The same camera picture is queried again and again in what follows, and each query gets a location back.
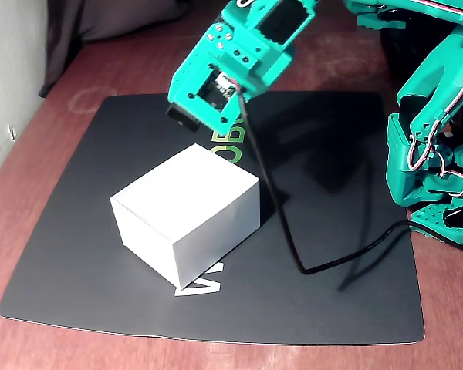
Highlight black base cable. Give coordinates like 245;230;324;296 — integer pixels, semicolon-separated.
407;220;463;256

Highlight dark grey cloth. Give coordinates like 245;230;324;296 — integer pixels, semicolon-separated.
37;0;196;99

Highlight white open cardboard box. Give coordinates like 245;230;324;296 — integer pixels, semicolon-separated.
109;143;262;291

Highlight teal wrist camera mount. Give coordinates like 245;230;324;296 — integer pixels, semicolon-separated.
167;62;252;134

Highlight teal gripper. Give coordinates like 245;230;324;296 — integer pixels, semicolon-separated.
168;12;296;96

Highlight black camera cable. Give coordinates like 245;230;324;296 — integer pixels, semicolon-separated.
235;85;414;276

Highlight black WOWROBO printed mat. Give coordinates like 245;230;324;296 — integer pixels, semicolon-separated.
0;91;426;346

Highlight black Procell battery pack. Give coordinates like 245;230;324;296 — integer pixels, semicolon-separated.
165;102;201;133

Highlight teal background robot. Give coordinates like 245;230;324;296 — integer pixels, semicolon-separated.
341;0;407;30

